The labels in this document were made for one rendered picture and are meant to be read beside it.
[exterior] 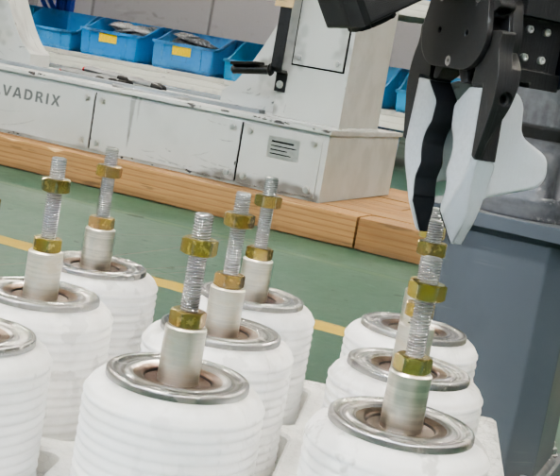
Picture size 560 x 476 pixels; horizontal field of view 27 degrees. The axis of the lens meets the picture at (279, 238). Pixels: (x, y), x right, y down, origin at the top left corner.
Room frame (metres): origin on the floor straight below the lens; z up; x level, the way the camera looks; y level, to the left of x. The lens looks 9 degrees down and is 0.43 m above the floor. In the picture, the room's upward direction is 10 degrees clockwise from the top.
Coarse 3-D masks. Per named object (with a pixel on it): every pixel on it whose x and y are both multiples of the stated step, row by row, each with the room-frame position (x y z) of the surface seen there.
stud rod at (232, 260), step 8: (240, 192) 0.71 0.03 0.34; (240, 200) 0.70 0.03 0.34; (248, 200) 0.71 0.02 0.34; (240, 208) 0.70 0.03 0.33; (232, 232) 0.70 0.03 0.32; (240, 232) 0.70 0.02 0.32; (232, 240) 0.70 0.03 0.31; (240, 240) 0.70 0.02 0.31; (232, 248) 0.70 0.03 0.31; (240, 248) 0.70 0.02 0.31; (232, 256) 0.70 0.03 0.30; (240, 256) 0.71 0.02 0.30; (224, 264) 0.71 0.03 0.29; (232, 264) 0.70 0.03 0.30; (224, 272) 0.71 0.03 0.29; (232, 272) 0.70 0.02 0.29
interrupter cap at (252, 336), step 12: (240, 324) 0.73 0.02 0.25; (252, 324) 0.74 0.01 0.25; (240, 336) 0.71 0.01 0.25; (252, 336) 0.71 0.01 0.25; (264, 336) 0.71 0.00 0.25; (276, 336) 0.71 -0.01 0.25; (228, 348) 0.67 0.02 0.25; (240, 348) 0.67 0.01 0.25; (252, 348) 0.68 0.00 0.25; (264, 348) 0.68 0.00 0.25
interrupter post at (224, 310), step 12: (216, 288) 0.70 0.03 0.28; (216, 300) 0.70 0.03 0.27; (228, 300) 0.70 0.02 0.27; (240, 300) 0.70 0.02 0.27; (216, 312) 0.70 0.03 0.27; (228, 312) 0.70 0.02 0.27; (240, 312) 0.70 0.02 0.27; (216, 324) 0.70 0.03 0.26; (228, 324) 0.70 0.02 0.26; (216, 336) 0.70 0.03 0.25; (228, 336) 0.70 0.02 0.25
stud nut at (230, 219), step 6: (228, 216) 0.70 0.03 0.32; (234, 216) 0.70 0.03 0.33; (240, 216) 0.70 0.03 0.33; (246, 216) 0.70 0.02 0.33; (252, 216) 0.70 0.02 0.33; (228, 222) 0.70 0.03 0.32; (234, 222) 0.70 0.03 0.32; (240, 222) 0.70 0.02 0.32; (246, 222) 0.70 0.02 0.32; (252, 222) 0.71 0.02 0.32; (240, 228) 0.70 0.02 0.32; (246, 228) 0.70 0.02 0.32; (252, 228) 0.71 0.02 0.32
